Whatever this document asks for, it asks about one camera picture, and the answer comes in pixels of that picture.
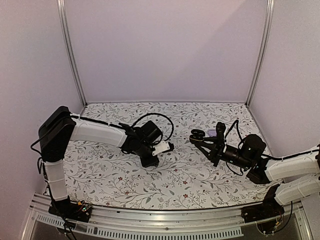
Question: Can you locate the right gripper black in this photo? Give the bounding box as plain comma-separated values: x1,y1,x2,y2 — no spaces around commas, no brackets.
196,136,253,170

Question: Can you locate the purple earbud charging case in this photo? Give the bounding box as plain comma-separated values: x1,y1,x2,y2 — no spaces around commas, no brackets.
207,129,217,137

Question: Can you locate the black earbud charging case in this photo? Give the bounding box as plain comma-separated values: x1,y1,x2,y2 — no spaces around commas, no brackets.
189,129,206,145

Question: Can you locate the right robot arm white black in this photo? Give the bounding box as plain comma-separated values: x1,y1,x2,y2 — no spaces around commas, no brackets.
189,129,320,185

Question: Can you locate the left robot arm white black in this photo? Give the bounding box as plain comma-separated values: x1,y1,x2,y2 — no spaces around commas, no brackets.
37,106,170,217

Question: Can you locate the floral table mat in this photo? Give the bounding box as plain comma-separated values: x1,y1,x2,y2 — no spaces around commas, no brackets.
63,102,269,210

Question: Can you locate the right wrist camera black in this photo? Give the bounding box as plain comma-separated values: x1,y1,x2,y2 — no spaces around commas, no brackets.
215,122,226,152

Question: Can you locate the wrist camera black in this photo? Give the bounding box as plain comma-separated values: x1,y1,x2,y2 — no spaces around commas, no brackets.
215,122,226,152
152,141,174,156

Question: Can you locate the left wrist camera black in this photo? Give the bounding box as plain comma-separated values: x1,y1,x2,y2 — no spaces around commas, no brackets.
152,141,174,156

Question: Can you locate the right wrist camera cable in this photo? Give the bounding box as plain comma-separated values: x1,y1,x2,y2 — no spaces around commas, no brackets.
224,119,245,148

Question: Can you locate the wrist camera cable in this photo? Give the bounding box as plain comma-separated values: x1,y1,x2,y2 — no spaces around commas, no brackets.
224,119,245,148
124,113,175,143

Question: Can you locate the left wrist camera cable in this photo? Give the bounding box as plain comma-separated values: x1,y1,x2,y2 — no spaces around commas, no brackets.
124,113,175,143

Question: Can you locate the aluminium front rail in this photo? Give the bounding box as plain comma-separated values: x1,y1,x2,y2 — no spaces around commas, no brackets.
21,194,315,240

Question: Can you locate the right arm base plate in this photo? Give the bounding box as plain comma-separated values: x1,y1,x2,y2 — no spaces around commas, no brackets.
241,184,285,235

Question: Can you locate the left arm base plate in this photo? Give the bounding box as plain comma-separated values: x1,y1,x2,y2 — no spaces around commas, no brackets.
48,196,93,223

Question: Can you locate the right aluminium corner post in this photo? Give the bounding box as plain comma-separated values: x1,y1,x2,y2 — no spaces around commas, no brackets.
245,0,275,108

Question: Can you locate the aluminium corner post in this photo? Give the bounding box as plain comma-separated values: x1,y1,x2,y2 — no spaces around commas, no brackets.
56,0,88,107
245,0,275,108

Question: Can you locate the left aluminium corner post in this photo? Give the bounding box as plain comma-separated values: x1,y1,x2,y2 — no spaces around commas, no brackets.
56,0,88,107

